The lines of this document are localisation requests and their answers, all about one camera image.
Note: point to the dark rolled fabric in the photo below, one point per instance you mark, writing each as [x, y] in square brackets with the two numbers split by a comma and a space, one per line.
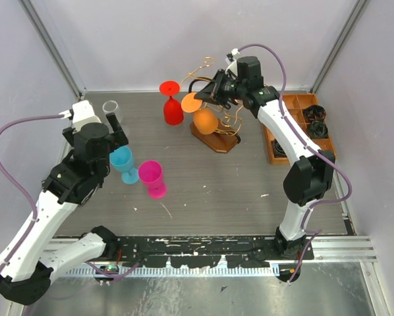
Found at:
[314, 113]
[278, 151]
[317, 130]

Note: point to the blue wine glass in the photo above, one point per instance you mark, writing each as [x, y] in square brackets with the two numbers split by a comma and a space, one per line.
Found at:
[122, 160]

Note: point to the clear wine glass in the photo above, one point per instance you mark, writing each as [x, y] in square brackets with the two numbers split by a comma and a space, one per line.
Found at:
[112, 106]

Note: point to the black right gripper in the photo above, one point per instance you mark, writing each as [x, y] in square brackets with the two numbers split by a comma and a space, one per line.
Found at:
[209, 93]

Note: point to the wooden compartment tray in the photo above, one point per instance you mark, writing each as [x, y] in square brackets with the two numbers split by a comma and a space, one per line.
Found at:
[275, 128]

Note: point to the pink wine glass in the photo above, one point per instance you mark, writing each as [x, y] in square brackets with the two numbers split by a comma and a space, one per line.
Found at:
[151, 174]

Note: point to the dark rolled fabric right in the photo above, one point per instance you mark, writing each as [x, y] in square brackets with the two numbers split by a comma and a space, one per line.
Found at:
[314, 113]

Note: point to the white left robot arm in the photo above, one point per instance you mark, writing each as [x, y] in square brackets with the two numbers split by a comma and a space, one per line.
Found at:
[26, 273]

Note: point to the gold wire wine glass rack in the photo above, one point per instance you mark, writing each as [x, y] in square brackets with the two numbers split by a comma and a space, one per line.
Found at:
[226, 137]

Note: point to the orange wine glass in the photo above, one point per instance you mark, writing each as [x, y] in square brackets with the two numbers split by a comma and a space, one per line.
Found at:
[203, 118]

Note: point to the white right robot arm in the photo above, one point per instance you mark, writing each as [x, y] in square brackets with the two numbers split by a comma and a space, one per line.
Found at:
[311, 172]

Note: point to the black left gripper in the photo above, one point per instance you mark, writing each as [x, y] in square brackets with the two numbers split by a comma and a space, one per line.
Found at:
[119, 135]

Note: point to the dark rolled fabric front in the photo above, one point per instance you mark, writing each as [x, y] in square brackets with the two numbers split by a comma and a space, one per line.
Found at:
[278, 151]

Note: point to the red wine glass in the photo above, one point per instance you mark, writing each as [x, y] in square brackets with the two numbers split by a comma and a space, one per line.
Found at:
[172, 111]

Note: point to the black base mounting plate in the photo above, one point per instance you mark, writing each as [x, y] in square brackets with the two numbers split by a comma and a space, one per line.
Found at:
[204, 251]

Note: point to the dark rolled fabric middle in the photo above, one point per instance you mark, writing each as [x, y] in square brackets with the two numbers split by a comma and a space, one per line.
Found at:
[317, 130]

